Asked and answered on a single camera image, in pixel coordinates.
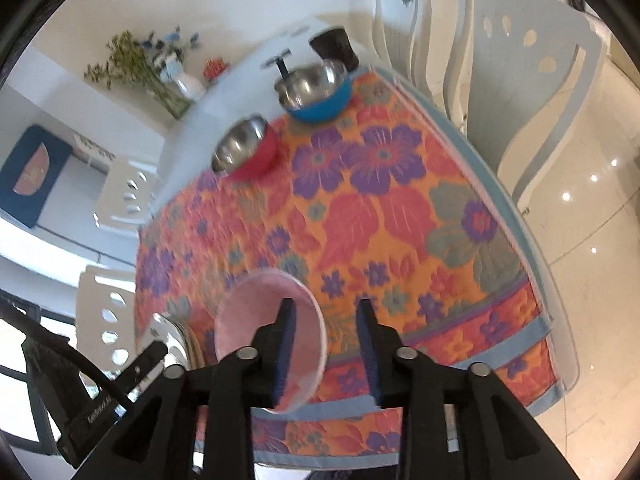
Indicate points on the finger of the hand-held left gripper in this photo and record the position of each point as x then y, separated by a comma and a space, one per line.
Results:
147, 357

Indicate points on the silver plate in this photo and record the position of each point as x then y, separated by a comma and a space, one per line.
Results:
167, 330

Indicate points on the black patterned pedestal dish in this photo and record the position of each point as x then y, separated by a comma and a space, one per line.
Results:
282, 62

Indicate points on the white vase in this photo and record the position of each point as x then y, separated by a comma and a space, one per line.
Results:
189, 86

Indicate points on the blue wall hanging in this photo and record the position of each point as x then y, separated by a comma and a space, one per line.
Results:
35, 175

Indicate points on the red steel bowl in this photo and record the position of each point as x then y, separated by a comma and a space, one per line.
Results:
240, 147

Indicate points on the large white plastic chair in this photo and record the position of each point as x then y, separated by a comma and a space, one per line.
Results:
500, 90

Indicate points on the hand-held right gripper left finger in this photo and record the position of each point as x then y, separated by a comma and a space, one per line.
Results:
287, 350

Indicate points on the glass vase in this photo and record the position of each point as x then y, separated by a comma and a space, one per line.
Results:
172, 102

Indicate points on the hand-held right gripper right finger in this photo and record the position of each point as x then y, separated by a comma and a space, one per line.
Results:
367, 350

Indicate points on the blue steel bowl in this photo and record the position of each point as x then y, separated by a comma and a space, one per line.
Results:
312, 85

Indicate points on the white patterned side table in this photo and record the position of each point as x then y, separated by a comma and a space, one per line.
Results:
95, 147

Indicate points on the pink dotted bowl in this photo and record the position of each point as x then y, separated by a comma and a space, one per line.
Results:
250, 315

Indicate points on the red ornament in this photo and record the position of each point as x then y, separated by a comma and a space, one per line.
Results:
216, 68

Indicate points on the black cup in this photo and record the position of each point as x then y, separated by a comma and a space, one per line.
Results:
334, 47

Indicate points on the floral orange tablecloth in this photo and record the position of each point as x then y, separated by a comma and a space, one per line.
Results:
400, 220

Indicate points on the white chair with cloth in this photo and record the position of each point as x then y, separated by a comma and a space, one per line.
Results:
400, 45

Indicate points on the green dried flower bunch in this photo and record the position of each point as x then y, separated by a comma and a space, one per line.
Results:
122, 62

